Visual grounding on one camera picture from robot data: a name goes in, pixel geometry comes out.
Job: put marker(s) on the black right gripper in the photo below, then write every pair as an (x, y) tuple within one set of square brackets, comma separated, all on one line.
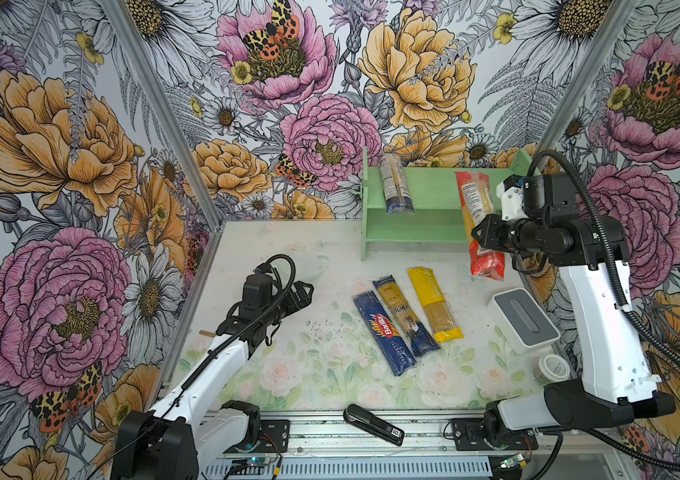
[(491, 225)]

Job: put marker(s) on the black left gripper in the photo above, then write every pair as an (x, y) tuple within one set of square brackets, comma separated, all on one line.
[(302, 295)]

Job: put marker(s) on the red spaghetti bag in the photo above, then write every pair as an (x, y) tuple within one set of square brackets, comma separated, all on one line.
[(476, 205)]

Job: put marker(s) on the blue Barilla spaghetti bag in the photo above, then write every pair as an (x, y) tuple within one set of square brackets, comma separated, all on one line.
[(389, 340)]

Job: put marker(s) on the clear spaghetti bag dark ends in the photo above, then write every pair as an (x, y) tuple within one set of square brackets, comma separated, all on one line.
[(394, 185)]

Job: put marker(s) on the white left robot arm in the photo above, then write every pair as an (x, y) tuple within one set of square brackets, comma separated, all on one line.
[(179, 436)]

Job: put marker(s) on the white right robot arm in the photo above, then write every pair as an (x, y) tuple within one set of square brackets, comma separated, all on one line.
[(539, 214)]

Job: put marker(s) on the green wooden shelf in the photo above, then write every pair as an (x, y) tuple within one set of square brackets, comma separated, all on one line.
[(437, 215)]

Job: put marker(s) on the yellow pasta bag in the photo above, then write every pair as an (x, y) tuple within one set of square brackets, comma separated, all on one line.
[(434, 305)]

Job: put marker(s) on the white grey tissue box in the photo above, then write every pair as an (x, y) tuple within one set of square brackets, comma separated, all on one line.
[(523, 323)]

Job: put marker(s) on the blue and clear spaghetti bag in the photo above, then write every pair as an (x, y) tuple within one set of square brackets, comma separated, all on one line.
[(420, 339)]

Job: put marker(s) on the black handheld device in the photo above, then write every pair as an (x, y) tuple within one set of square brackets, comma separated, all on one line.
[(370, 423)]

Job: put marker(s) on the small white lidded jar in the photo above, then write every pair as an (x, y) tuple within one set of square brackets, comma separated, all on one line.
[(551, 368)]

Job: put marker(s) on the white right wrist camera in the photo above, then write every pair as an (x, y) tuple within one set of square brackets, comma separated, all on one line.
[(511, 196)]

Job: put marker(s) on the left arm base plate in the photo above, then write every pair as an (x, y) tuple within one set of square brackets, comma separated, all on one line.
[(265, 435)]

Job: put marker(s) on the aluminium frame rail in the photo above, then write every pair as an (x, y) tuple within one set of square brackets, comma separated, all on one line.
[(436, 445)]

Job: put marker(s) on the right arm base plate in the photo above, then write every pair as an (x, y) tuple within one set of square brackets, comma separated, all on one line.
[(473, 434)]

